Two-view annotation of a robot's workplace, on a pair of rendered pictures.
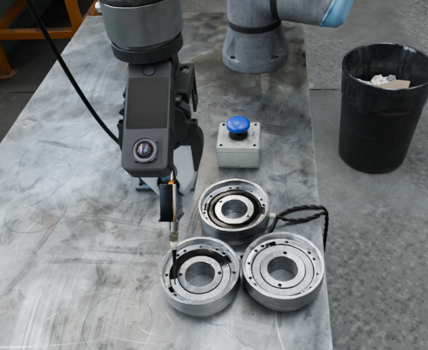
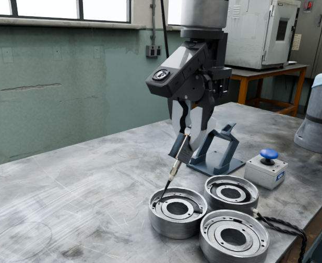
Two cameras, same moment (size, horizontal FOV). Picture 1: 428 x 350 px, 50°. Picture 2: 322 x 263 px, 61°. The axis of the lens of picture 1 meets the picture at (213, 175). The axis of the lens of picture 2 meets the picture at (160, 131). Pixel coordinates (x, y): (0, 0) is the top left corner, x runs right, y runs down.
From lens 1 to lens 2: 0.27 m
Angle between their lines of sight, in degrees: 37
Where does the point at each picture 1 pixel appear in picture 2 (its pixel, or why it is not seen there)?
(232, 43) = (302, 127)
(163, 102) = (187, 58)
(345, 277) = not seen: outside the picture
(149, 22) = (198, 10)
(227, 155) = (251, 170)
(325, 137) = not seen: outside the picture
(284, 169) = (290, 199)
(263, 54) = not seen: outside the picture
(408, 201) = not seen: outside the picture
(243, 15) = (316, 109)
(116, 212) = (166, 168)
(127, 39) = (185, 20)
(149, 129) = (171, 68)
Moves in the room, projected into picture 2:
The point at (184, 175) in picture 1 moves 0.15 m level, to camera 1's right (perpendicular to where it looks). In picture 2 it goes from (194, 131) to (284, 155)
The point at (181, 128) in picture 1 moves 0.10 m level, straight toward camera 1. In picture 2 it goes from (199, 91) to (168, 103)
